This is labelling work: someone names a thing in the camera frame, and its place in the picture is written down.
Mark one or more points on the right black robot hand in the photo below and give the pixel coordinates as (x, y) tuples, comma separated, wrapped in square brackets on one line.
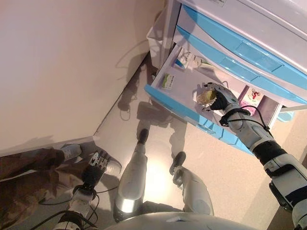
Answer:
[(227, 98)]

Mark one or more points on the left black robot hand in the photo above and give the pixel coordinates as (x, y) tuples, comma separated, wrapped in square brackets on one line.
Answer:
[(96, 166)]

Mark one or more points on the clear bottle yellow capsules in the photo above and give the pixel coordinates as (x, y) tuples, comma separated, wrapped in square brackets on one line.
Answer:
[(205, 96)]

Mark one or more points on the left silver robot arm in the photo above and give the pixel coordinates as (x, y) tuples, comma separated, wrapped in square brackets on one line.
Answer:
[(81, 198)]

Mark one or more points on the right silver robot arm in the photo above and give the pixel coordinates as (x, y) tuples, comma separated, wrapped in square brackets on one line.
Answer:
[(254, 134)]

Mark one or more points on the white medicine box green swoosh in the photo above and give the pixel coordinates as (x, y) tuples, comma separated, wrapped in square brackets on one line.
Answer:
[(199, 61)]

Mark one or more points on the blue white medicine box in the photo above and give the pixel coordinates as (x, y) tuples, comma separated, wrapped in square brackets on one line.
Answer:
[(181, 62)]

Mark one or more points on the white drawer with key lock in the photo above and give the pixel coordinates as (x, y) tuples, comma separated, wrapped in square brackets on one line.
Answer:
[(251, 16)]

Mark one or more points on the white grey sneaker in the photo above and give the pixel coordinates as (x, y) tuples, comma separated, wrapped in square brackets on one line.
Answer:
[(112, 165)]

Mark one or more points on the pink box red figure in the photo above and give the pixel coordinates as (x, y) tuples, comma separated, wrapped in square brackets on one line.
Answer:
[(251, 95)]

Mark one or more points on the blue grey sneaker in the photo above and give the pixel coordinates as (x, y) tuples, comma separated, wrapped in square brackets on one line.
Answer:
[(72, 151)]

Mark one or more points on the left silver robot leg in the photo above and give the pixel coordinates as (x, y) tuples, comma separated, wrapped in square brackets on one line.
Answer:
[(132, 179)]

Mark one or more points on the silver robot leg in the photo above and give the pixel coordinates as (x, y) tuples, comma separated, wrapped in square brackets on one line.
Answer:
[(194, 189), (132, 179)]

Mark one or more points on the waste bin blue lid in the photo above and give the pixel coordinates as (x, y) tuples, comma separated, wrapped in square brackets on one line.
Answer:
[(285, 116)]

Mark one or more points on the white medical trolley cart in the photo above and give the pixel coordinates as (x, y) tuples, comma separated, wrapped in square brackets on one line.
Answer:
[(275, 24)]

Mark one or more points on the white cart side bin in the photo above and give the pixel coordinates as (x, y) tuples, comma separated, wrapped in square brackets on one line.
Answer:
[(156, 43)]

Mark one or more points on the right silver robot leg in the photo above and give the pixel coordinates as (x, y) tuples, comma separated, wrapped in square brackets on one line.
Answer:
[(194, 189)]

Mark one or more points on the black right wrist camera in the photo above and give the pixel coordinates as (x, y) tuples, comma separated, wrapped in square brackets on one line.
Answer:
[(224, 119)]

